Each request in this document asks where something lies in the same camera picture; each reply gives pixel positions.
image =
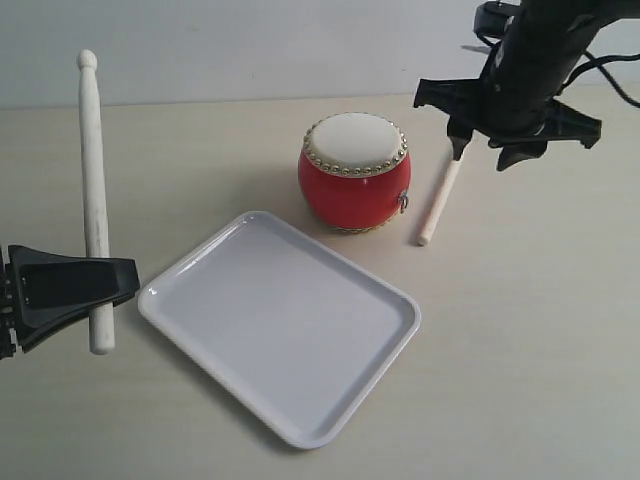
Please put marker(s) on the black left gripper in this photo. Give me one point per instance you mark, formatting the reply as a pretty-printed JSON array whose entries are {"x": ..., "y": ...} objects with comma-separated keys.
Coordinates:
[{"x": 43, "y": 293}]

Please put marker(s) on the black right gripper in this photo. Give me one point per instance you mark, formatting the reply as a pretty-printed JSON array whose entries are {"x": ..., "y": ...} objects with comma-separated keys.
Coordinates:
[{"x": 514, "y": 110}]

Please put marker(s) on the wooden drumstick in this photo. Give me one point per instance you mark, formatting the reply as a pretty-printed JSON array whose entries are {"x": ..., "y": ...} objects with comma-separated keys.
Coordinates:
[
  {"x": 96, "y": 228},
  {"x": 437, "y": 200}
]

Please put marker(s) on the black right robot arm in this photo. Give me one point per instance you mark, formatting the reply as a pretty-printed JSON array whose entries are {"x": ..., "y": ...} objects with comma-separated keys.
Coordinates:
[{"x": 548, "y": 37}]

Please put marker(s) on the red small drum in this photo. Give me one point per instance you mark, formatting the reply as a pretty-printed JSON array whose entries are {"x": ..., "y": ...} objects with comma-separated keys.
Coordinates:
[{"x": 354, "y": 171}]

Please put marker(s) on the white rectangular plastic tray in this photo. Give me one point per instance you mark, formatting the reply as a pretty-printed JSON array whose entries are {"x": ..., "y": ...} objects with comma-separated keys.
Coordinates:
[{"x": 295, "y": 332}]

